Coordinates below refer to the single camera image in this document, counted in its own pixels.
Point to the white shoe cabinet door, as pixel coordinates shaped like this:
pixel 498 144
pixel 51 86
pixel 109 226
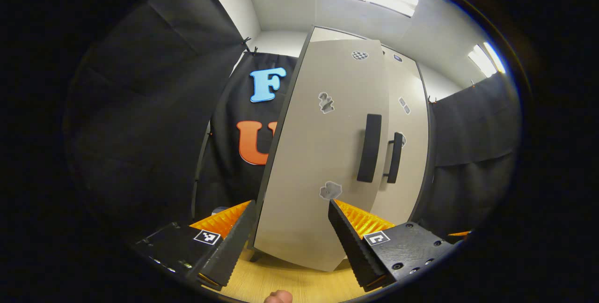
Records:
pixel 412 153
pixel 318 153

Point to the black backdrop cloth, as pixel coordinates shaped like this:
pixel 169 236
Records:
pixel 140 129

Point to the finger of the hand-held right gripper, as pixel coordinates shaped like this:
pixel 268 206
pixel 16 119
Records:
pixel 459 233

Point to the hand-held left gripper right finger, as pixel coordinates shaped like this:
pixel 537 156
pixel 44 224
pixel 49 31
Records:
pixel 355 247

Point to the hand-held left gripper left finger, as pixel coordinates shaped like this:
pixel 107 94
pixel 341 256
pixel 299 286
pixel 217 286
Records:
pixel 231 247

